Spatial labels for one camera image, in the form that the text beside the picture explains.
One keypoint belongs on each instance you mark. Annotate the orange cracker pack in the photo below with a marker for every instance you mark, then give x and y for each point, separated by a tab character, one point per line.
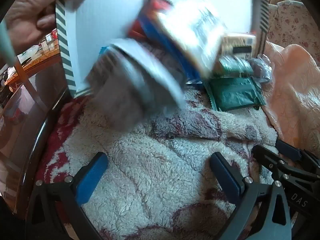
239	45

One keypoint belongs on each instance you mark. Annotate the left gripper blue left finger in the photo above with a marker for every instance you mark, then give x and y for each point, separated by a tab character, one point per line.
87	178

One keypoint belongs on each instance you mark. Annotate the red snack packet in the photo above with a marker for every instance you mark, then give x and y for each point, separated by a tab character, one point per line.
148	9

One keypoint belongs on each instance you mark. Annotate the blue white cracker pack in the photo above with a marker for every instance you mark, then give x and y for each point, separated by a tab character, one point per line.
191	32

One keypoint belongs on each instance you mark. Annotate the peach quilted blanket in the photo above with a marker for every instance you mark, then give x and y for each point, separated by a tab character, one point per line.
292	96

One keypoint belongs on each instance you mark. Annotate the dark green snack pack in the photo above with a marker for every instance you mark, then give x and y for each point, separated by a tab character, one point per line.
228	94

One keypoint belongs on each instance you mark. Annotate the clear bag of nuts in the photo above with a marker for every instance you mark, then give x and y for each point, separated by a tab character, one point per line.
132	81

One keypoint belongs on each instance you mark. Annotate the wooden glass-top cabinet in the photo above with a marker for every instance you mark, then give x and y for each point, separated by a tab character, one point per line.
40	56

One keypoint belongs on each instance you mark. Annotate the clear plastic bag dark snacks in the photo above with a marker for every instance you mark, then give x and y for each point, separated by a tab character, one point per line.
262	68

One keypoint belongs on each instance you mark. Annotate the green edged clear biscuit pack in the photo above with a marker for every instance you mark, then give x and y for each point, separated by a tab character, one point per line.
230	66

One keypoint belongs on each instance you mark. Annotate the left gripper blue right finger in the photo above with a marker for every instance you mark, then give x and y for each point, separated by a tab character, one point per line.
229	178

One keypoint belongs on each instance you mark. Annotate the floral sofa cushion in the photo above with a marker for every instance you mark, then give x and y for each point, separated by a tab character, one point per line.
290	22

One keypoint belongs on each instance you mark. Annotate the floral fleece blanket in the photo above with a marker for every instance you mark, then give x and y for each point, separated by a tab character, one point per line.
158	184

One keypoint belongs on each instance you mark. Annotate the person's left hand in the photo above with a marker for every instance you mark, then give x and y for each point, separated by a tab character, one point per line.
28	21

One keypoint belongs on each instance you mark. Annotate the green striped white box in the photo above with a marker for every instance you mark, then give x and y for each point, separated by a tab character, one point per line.
84	27

